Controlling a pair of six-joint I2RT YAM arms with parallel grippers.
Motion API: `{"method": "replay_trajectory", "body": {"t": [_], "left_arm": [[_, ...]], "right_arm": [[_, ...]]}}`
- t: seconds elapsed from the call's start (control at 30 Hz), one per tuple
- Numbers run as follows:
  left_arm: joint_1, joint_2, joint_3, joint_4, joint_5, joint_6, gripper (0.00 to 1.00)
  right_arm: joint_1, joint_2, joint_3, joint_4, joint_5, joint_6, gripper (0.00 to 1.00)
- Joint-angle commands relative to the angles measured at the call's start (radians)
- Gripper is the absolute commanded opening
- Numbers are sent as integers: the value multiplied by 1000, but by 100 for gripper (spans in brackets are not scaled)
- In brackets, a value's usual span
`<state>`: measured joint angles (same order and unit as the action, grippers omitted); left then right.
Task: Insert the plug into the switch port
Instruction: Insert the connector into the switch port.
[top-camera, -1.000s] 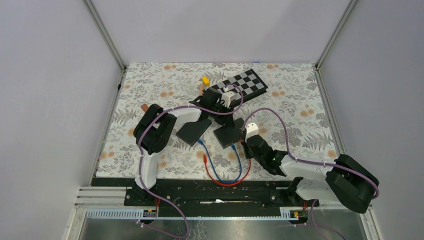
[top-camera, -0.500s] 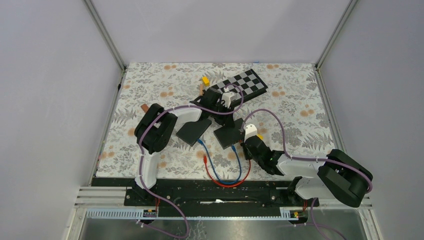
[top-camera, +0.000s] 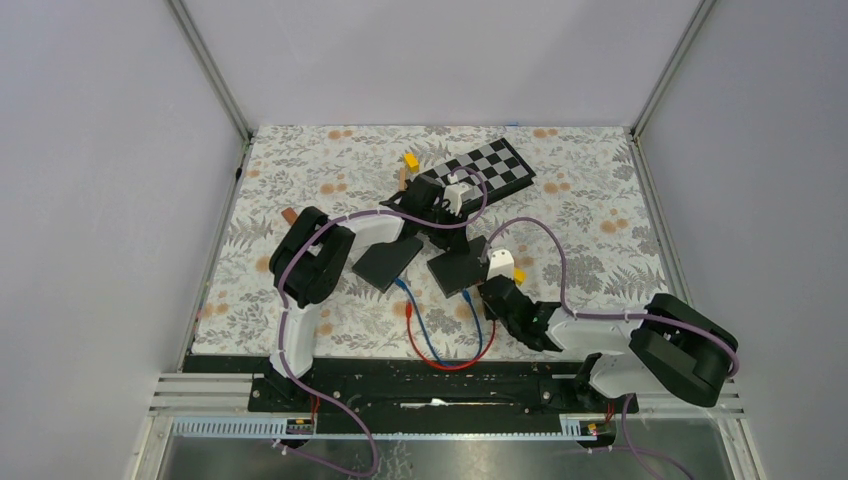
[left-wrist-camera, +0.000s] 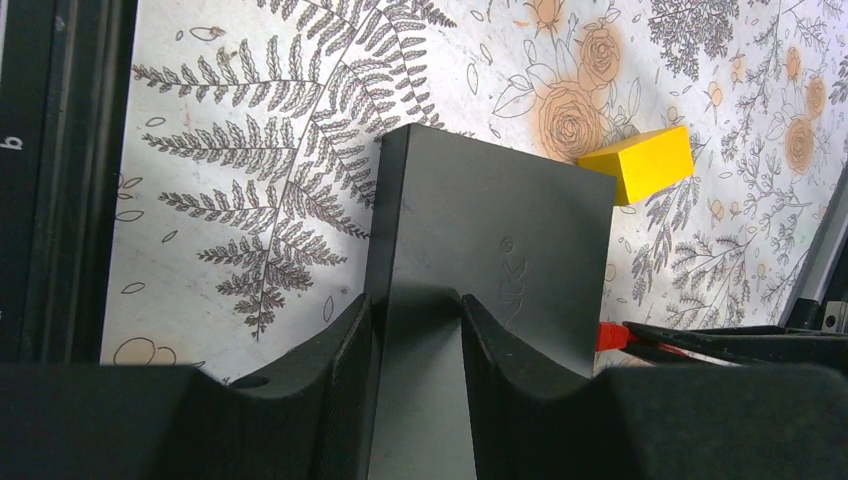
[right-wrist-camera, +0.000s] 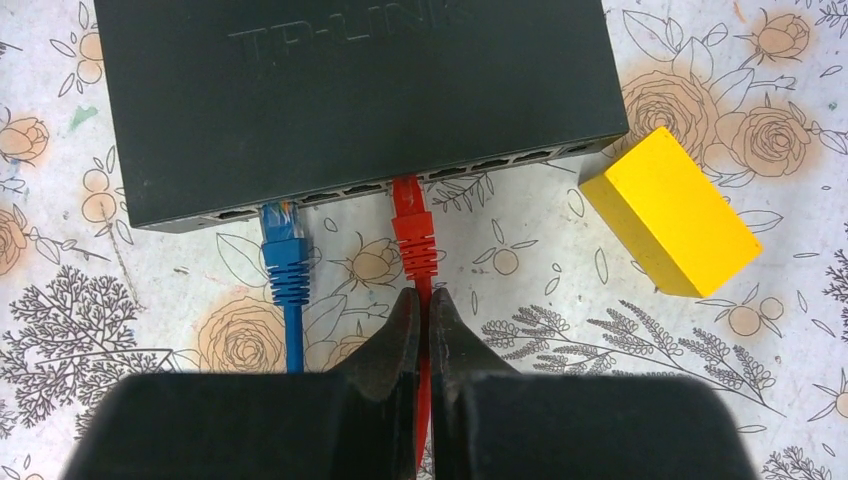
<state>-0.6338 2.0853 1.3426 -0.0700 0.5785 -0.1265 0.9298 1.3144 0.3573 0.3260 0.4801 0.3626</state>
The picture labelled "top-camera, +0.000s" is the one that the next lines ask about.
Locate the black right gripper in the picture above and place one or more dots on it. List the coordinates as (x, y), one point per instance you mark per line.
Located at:
(488, 311)

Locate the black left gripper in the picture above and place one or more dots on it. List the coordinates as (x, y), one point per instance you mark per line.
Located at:
(456, 239)

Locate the black network switch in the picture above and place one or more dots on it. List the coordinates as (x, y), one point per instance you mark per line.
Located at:
(454, 272)
(382, 263)

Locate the black white chessboard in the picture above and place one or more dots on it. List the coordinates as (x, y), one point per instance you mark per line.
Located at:
(503, 169)

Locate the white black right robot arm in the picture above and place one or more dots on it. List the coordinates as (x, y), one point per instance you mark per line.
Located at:
(666, 347)

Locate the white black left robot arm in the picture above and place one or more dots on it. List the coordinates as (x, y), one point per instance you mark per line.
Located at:
(308, 263)

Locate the yellow block on mat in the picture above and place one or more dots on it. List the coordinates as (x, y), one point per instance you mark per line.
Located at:
(519, 276)

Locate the yellow block near chessboard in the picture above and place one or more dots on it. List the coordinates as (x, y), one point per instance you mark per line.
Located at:
(411, 162)

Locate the floral table mat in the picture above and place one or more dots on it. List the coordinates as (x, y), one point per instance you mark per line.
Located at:
(582, 230)

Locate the reddish brown wooden block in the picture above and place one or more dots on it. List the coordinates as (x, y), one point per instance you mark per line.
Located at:
(289, 215)

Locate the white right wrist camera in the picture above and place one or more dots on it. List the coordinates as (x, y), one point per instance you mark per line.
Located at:
(500, 263)

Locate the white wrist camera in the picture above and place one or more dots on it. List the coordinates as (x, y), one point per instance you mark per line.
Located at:
(500, 263)
(455, 193)

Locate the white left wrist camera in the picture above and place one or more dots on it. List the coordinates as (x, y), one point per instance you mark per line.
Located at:
(455, 193)

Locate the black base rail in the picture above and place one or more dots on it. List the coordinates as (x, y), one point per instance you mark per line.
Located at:
(409, 397)

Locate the left aluminium frame post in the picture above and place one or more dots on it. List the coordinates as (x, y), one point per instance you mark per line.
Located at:
(209, 67)

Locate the aluminium frame post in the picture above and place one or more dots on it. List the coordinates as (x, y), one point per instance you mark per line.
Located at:
(694, 26)
(209, 67)

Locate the right aluminium frame post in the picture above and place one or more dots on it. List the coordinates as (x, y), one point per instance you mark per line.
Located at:
(694, 26)

